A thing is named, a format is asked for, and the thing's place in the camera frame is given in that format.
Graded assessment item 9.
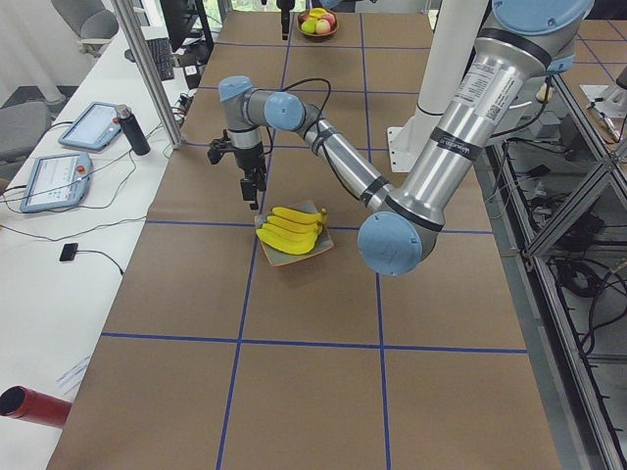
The black water bottle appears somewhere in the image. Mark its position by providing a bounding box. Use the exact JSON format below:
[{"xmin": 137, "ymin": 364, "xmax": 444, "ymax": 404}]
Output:
[{"xmin": 115, "ymin": 104, "xmax": 151, "ymax": 156}]

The green apple in basket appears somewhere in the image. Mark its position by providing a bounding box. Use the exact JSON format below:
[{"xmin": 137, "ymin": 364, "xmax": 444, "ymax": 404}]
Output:
[{"xmin": 300, "ymin": 18, "xmax": 317, "ymax": 35}]

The brown fruit basket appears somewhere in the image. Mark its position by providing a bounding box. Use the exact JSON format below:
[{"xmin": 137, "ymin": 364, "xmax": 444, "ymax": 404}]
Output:
[{"xmin": 297, "ymin": 12, "xmax": 339, "ymax": 40}]

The black keyboard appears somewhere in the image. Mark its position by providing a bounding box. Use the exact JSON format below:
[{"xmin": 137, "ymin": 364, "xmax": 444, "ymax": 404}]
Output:
[{"xmin": 146, "ymin": 38, "xmax": 174, "ymax": 81}]

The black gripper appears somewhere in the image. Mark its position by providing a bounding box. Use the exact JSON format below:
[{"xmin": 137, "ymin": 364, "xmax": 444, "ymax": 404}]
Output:
[
  {"xmin": 207, "ymin": 137, "xmax": 266, "ymax": 210},
  {"xmin": 274, "ymin": 0, "xmax": 294, "ymax": 41}
]

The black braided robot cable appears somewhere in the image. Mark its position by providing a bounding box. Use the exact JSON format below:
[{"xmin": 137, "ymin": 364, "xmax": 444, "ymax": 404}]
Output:
[{"xmin": 264, "ymin": 77, "xmax": 359, "ymax": 197}]

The aluminium frame post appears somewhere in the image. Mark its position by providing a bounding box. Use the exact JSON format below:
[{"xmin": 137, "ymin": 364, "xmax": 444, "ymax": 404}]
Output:
[{"xmin": 112, "ymin": 0, "xmax": 182, "ymax": 150}]

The yellow banana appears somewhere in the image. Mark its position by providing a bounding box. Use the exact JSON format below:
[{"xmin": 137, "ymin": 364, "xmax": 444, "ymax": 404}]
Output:
[
  {"xmin": 266, "ymin": 215, "xmax": 323, "ymax": 234},
  {"xmin": 256, "ymin": 228, "xmax": 317, "ymax": 256},
  {"xmin": 262, "ymin": 223, "xmax": 318, "ymax": 242},
  {"xmin": 271, "ymin": 207, "xmax": 327, "ymax": 224}
]

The banana in basket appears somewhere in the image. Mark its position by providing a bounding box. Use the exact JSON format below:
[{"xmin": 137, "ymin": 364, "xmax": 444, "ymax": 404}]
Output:
[{"xmin": 308, "ymin": 8, "xmax": 327, "ymax": 18}]

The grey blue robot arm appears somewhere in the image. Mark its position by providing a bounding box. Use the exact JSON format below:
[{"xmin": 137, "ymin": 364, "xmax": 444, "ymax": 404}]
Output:
[{"xmin": 208, "ymin": 1, "xmax": 593, "ymax": 276}]

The black computer monitor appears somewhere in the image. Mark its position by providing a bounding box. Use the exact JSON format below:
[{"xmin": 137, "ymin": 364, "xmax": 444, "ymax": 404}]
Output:
[{"xmin": 159, "ymin": 0, "xmax": 214, "ymax": 52}]

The lower teach pendant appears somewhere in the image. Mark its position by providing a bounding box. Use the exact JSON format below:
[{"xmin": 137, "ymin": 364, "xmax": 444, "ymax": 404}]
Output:
[{"xmin": 20, "ymin": 152, "xmax": 93, "ymax": 213}]

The small black puck device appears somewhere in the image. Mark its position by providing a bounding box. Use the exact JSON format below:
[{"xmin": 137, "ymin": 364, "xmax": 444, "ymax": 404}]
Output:
[{"xmin": 59, "ymin": 243, "xmax": 78, "ymax": 262}]

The red yellow apple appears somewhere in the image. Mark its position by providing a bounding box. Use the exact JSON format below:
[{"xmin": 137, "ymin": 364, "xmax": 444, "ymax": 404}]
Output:
[{"xmin": 315, "ymin": 13, "xmax": 337, "ymax": 36}]

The upper teach pendant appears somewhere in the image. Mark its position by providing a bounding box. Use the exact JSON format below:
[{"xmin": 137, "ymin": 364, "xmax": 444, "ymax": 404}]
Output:
[{"xmin": 58, "ymin": 102, "xmax": 121, "ymax": 152}]

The grey office chair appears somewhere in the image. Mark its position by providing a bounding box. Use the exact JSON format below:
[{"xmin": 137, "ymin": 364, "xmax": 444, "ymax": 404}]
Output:
[{"xmin": 51, "ymin": 0, "xmax": 119, "ymax": 58}]

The red cylinder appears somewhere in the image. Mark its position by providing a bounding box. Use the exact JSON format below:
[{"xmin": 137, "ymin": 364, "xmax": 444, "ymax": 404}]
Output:
[{"xmin": 1, "ymin": 386, "xmax": 72, "ymax": 429}]

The teach pendant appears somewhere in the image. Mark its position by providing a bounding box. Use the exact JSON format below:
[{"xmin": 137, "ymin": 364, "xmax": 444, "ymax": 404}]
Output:
[
  {"xmin": 58, "ymin": 102, "xmax": 121, "ymax": 152},
  {"xmin": 20, "ymin": 152, "xmax": 93, "ymax": 213}
]

